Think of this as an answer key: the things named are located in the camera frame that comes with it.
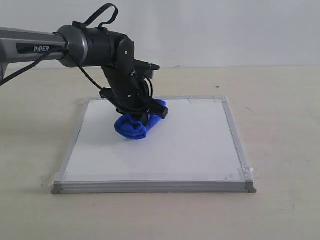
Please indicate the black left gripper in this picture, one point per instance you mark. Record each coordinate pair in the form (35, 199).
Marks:
(132, 93)

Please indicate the blue cloth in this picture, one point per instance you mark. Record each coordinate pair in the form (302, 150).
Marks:
(128, 126)

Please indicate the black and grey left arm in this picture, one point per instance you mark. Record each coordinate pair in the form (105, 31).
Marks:
(74, 46)

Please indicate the aluminium framed whiteboard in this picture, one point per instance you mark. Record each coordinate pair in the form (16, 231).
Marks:
(191, 151)

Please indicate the clear tape front right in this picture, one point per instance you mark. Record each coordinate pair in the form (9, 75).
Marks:
(243, 175)

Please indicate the clear tape front left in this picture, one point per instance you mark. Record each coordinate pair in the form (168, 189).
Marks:
(50, 179)

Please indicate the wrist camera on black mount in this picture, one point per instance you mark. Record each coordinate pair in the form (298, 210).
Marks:
(145, 69)

